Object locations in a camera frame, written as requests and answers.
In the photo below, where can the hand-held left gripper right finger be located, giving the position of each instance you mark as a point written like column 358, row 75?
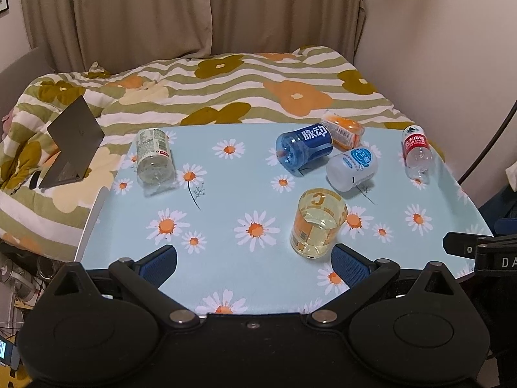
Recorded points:
column 348, row 267

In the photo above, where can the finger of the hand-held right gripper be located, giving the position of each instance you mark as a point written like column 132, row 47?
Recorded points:
column 464, row 248

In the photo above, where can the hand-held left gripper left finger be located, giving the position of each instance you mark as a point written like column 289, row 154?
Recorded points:
column 160, row 266

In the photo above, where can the yellow orange plastic cup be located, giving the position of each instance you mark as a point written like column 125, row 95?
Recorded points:
column 317, row 226

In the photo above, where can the white cup with blue label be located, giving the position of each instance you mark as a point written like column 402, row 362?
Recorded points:
column 351, row 167

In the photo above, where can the clear cup with green label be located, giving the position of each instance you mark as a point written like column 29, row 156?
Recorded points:
column 155, row 157

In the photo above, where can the clear cup with red label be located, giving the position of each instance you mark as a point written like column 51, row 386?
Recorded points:
column 416, row 145

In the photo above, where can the blue plastic cup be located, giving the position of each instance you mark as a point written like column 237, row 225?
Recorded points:
column 307, row 141

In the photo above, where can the orange wrapped plastic cup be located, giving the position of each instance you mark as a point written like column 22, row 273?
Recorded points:
column 345, row 129

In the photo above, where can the dark chair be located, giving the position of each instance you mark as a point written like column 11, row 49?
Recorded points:
column 499, row 206

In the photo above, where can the clear glass jar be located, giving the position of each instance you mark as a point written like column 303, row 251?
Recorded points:
column 46, row 268
column 12, row 275

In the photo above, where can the daisy print tablecloth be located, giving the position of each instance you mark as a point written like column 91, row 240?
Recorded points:
column 242, row 178

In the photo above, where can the grey laptop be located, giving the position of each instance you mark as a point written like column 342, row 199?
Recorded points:
column 76, row 129

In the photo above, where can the device with lit screen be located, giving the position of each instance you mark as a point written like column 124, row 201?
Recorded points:
column 7, row 351

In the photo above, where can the striped flower blanket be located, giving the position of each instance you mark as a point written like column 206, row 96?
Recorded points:
column 242, row 85

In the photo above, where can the pink cloth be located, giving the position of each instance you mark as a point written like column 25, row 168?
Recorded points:
column 5, row 123

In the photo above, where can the beige curtain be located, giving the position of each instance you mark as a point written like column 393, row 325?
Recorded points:
column 141, row 16

